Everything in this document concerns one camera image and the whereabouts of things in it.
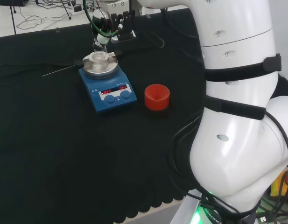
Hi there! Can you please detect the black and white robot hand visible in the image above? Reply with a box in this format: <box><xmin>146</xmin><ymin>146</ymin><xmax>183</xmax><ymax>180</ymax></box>
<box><xmin>91</xmin><ymin>0</ymin><xmax>137</xmax><ymax>46</ymax></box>

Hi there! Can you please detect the heater with blue base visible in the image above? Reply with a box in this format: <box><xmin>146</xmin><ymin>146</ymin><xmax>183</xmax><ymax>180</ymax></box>
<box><xmin>73</xmin><ymin>49</ymin><xmax>138</xmax><ymax>115</ymax></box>

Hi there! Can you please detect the red ribbed flask stand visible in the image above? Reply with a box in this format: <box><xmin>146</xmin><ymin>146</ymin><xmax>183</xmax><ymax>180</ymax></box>
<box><xmin>144</xmin><ymin>84</ymin><xmax>170</xmax><ymax>112</ymax></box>

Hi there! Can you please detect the white power strip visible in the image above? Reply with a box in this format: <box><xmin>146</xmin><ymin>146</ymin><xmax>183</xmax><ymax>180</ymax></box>
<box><xmin>68</xmin><ymin>5</ymin><xmax>83</xmax><ymax>16</ymax></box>

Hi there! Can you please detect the thin metal rod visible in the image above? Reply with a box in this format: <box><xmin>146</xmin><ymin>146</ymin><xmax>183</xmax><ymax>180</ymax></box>
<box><xmin>42</xmin><ymin>65</ymin><xmax>76</xmax><ymax>77</ymax></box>

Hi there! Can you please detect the black tripod leg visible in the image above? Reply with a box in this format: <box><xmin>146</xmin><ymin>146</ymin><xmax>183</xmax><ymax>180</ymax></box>
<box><xmin>8</xmin><ymin>0</ymin><xmax>18</xmax><ymax>35</ymax></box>

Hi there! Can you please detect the black bench cloth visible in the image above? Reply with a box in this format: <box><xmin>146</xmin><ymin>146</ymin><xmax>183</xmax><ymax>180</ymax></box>
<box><xmin>0</xmin><ymin>10</ymin><xmax>288</xmax><ymax>224</ymax></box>

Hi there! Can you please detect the yellow stop button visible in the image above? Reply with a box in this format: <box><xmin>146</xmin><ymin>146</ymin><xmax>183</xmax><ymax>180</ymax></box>
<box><xmin>270</xmin><ymin>169</ymin><xmax>288</xmax><ymax>199</ymax></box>

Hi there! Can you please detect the green cable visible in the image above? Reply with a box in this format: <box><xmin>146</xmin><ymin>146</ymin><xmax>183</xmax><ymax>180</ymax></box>
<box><xmin>83</xmin><ymin>0</ymin><xmax>120</xmax><ymax>37</ymax></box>

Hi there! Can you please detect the black cable loop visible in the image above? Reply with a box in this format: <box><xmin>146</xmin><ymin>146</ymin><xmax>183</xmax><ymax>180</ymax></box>
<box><xmin>134</xmin><ymin>27</ymin><xmax>165</xmax><ymax>49</ymax></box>

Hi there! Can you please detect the thin floor cable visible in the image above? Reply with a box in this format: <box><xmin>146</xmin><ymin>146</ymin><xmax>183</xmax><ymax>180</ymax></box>
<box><xmin>16</xmin><ymin>8</ymin><xmax>72</xmax><ymax>31</ymax></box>

